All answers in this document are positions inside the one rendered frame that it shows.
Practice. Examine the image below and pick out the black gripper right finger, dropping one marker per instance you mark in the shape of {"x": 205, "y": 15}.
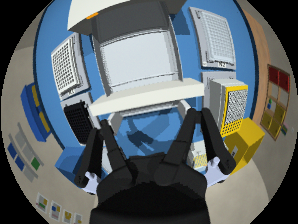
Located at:
{"x": 220, "y": 161}

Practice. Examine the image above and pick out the blue bench mat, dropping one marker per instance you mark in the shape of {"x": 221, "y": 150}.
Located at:
{"x": 150, "y": 132}

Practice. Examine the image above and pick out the yellow open bin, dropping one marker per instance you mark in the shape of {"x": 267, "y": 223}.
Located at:
{"x": 238, "y": 143}

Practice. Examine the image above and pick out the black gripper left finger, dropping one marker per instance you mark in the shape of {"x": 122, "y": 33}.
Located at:
{"x": 89, "y": 173}

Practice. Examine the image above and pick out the black multiwell plate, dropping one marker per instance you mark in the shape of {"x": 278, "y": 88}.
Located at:
{"x": 79, "y": 120}

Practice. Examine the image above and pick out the blue open-top bin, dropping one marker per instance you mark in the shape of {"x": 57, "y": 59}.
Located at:
{"x": 70, "y": 161}

